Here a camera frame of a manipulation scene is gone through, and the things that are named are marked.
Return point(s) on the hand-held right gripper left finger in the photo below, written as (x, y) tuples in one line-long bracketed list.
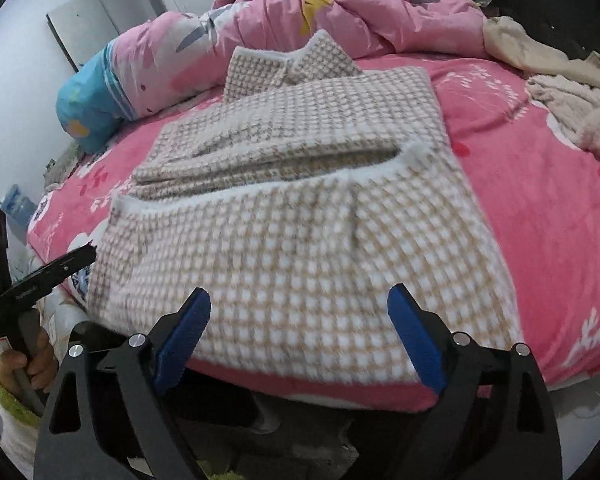
[(182, 340)]

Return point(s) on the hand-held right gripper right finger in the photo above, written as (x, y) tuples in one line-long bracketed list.
[(417, 340)]

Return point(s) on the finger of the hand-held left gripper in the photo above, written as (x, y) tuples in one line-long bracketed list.
[(55, 272)]

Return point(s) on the tan white houndstooth jacket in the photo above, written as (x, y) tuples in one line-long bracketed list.
[(280, 240)]

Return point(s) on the person's left hand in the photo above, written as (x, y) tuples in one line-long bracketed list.
[(45, 365)]

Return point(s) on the clear plastic water bottle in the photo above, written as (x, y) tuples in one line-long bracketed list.
[(20, 205)]

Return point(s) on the blue floral pillow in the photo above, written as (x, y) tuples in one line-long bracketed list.
[(87, 100)]

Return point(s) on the pink printed bed sheet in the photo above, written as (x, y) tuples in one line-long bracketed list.
[(530, 185)]

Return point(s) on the white cabinet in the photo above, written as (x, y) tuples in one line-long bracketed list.
[(80, 25)]

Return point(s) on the cream fluffy garment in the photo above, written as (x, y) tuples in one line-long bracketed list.
[(580, 110)]

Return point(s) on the cream smooth garment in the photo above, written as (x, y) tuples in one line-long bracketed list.
[(520, 47)]

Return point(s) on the pink floral quilt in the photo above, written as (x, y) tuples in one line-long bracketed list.
[(380, 15)]

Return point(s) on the dark cloth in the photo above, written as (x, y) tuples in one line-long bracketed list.
[(540, 5)]

